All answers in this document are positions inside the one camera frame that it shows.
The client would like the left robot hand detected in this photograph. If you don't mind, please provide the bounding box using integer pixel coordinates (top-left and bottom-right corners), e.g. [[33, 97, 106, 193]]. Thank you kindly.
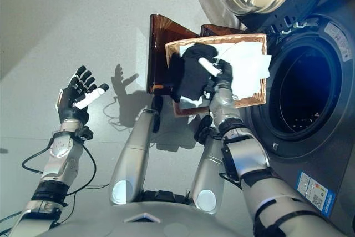
[[56, 65, 110, 124]]

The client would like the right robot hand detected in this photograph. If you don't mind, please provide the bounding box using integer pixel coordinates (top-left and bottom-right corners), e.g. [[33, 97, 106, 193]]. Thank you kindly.
[[197, 57, 234, 85]]

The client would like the white basket liner cloth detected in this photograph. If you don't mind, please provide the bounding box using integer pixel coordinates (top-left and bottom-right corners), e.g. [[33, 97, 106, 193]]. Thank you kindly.
[[179, 41, 272, 110]]

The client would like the black garment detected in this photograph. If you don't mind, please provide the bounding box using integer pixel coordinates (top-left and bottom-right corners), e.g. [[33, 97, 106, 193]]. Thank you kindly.
[[167, 42, 220, 103]]

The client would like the grey front-loading washing machine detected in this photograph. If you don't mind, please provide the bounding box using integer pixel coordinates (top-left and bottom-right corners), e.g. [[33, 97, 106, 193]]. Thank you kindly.
[[235, 0, 355, 235]]

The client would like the woven wicker basket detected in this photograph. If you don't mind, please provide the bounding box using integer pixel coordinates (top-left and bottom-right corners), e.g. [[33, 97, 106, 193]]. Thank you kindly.
[[165, 33, 268, 118]]

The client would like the black right robot foot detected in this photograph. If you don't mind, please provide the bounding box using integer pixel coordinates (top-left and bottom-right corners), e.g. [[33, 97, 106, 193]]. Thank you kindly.
[[194, 115, 214, 145]]

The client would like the black robot foot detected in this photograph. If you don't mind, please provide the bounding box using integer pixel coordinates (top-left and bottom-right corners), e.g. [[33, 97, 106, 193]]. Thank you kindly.
[[194, 115, 214, 145], [151, 95, 164, 134]]

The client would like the amber acrylic stool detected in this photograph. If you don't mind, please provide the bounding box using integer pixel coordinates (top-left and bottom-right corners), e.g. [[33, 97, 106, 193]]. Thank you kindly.
[[146, 13, 242, 95]]

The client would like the black left robot foot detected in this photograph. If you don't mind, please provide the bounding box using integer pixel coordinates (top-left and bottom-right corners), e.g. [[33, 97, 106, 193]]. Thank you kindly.
[[151, 95, 164, 134]]

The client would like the silver left robot leg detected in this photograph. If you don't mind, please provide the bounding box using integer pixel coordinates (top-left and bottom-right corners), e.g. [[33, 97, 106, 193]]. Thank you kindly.
[[109, 108, 159, 206]]

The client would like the silver robot leg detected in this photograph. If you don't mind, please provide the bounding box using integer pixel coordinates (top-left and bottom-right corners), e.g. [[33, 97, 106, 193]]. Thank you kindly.
[[109, 108, 159, 206], [190, 127, 225, 215]]

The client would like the silver right robot leg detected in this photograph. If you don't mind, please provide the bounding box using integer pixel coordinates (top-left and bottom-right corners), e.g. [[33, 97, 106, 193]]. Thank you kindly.
[[190, 127, 225, 215]]

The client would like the grey robot torso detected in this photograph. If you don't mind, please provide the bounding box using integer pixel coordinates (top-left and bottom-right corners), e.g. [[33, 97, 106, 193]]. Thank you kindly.
[[35, 200, 250, 237]]

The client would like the blue energy label sticker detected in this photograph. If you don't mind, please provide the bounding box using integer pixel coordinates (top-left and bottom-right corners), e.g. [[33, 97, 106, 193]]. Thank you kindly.
[[296, 170, 336, 218]]

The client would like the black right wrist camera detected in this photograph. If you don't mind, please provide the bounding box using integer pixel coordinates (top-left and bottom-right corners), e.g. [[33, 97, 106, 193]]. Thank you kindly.
[[203, 81, 217, 100]]

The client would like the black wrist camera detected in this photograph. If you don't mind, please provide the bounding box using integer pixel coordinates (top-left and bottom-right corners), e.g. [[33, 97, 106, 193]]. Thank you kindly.
[[203, 81, 217, 100], [76, 126, 94, 141]]

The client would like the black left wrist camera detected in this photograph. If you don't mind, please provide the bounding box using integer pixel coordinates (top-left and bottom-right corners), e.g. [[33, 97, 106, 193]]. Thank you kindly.
[[76, 126, 94, 141]]

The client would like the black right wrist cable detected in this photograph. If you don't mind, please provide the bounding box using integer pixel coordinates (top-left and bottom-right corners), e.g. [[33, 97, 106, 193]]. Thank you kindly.
[[205, 92, 216, 118]]

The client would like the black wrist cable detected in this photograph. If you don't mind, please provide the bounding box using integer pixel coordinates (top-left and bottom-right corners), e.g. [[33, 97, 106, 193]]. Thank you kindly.
[[0, 137, 110, 237], [205, 92, 216, 118]]

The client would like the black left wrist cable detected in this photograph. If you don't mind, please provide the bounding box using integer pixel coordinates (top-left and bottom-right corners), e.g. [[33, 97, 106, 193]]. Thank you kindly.
[[0, 137, 110, 237]]

